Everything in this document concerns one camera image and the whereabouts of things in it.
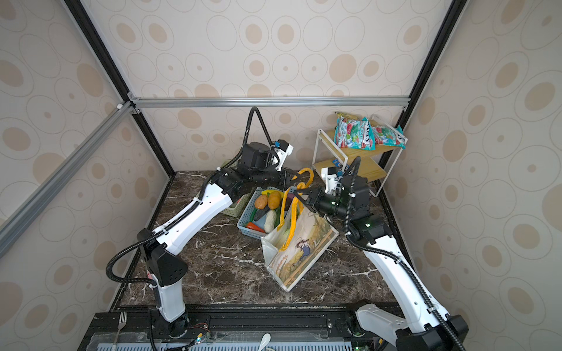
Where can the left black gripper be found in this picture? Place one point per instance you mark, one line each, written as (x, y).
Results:
(298, 177)

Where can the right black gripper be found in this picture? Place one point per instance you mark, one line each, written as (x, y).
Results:
(314, 191)

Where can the white grocery bag yellow handles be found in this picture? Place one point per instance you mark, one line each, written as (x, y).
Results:
(296, 244)

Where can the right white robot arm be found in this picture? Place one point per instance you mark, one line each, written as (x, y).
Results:
(425, 324)

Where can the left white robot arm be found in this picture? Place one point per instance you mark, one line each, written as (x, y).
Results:
(161, 247)

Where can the colorful candy bag left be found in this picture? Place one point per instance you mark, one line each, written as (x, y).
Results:
(353, 132)

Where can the colorful candy bag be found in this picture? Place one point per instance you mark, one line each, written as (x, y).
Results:
(353, 132)
(386, 136)

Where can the colorful candy bag right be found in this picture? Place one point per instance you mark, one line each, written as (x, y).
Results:
(386, 136)

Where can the orange toy pumpkin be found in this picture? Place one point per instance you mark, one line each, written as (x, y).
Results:
(274, 200)

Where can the yellow toy corn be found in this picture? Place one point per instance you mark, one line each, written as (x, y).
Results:
(270, 192)

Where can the green toy cucumber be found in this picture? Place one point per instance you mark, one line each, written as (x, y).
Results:
(279, 213)

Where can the white toy daikon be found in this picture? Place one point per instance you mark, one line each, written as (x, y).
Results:
(270, 221)

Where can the blue perforated plastic basket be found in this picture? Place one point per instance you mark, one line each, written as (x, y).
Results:
(251, 214)

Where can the orange toy carrot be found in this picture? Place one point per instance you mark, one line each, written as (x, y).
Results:
(254, 227)

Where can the green perforated plastic basket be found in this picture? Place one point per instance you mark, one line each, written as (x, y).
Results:
(237, 208)

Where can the white spoon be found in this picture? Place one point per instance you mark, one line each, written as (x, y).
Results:
(266, 339)

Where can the silver horizontal aluminium bar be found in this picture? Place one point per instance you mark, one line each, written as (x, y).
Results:
(245, 103)

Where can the metal fork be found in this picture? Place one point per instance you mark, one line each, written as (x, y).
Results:
(121, 324)

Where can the silver diagonal aluminium bar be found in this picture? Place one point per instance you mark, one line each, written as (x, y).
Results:
(14, 227)

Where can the white wire wooden shelf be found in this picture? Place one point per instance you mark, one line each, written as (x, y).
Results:
(326, 151)

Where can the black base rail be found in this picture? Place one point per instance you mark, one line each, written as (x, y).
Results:
(233, 327)

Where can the black right frame post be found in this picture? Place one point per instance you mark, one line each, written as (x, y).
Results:
(426, 27)

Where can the black vertical frame post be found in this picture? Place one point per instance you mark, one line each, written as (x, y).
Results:
(96, 43)

